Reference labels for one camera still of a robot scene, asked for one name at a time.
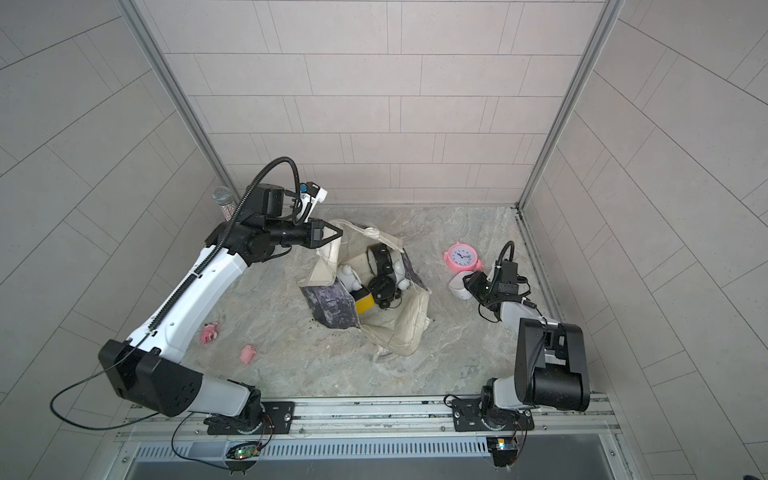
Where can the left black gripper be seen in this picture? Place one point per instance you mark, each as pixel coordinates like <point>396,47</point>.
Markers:
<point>314,236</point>

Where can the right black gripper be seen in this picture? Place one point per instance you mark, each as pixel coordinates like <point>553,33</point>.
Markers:
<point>477,283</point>

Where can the small white alarm clock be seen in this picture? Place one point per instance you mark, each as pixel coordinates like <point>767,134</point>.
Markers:
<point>457,286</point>

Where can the pink alarm clock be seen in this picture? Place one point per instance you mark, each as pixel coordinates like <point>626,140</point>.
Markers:
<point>462,257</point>

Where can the beige canvas tote bag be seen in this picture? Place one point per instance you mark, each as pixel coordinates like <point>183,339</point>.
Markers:
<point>364,279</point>

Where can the yellow rectangular alarm clock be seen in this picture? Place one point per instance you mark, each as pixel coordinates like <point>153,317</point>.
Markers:
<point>364,301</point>

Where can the white twin-bell alarm clock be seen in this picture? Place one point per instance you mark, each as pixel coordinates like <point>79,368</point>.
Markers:
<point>403,283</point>

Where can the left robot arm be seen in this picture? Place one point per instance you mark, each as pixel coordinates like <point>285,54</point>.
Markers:
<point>146,368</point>

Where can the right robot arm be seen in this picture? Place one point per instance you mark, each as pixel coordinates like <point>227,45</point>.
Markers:
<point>550,360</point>

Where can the black alarm clock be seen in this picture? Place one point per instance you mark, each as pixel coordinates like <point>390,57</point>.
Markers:
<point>382,286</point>

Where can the glitter microphone on stand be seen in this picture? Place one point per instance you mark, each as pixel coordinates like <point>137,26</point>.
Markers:
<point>224,198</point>

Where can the small pink eraser piece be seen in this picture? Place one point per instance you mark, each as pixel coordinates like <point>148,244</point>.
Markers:
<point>247,354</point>

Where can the small pink toy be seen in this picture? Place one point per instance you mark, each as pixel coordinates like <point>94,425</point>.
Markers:
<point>209,332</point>

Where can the right circuit board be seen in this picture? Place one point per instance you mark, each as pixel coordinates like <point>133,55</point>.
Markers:
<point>504,451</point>

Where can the circuit board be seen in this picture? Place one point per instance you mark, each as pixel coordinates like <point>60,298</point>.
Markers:
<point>244,451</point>
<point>504,451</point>

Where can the left circuit board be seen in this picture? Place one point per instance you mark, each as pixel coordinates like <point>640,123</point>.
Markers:
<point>244,451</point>

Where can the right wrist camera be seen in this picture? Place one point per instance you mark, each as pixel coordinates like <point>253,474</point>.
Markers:
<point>506,272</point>

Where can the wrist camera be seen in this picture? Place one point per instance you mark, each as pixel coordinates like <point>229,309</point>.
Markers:
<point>310,195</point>
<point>506,272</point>

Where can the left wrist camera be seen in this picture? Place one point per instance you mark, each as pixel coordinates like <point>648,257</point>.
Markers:
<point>310,195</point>

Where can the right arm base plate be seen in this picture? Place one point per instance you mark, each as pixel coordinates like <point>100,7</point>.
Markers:
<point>474,414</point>

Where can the aluminium mounting rail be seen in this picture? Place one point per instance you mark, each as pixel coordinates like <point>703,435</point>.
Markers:
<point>383,417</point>

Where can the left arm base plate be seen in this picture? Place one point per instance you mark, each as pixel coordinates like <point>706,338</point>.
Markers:
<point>271,417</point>

